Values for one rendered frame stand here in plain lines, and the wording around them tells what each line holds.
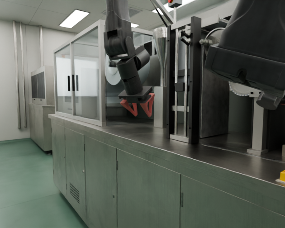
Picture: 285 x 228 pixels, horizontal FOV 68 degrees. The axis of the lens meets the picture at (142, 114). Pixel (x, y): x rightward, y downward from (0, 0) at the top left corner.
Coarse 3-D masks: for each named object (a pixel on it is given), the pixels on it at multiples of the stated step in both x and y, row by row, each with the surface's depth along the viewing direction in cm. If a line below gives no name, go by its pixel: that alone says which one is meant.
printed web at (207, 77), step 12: (204, 60) 101; (204, 72) 102; (204, 84) 102; (216, 84) 108; (228, 84) 115; (204, 96) 103; (216, 96) 109; (228, 96) 115; (204, 108) 104; (216, 108) 109; (228, 108) 116; (204, 120) 104; (216, 120) 110; (204, 132) 105; (216, 132) 111
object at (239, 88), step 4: (232, 84) 89; (236, 84) 88; (240, 84) 86; (232, 88) 89; (236, 88) 88; (240, 88) 87; (244, 88) 85; (248, 88) 84; (252, 88) 82; (236, 92) 88; (240, 92) 86; (244, 92) 85; (248, 92) 84
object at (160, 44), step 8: (160, 40) 131; (160, 48) 133; (160, 56) 135; (160, 64) 138; (160, 80) 139; (160, 88) 135; (160, 96) 136; (160, 104) 136; (160, 112) 137; (160, 120) 137
